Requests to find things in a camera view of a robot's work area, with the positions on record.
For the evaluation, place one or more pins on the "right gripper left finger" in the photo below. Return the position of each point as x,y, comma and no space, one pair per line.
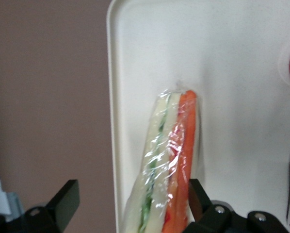
62,206

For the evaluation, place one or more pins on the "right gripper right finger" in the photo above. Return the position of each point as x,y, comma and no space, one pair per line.
203,208

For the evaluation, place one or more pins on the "triangle sandwich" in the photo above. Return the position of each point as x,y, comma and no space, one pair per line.
159,170

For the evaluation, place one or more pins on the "cream plastic serving tray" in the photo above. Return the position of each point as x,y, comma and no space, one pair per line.
232,121

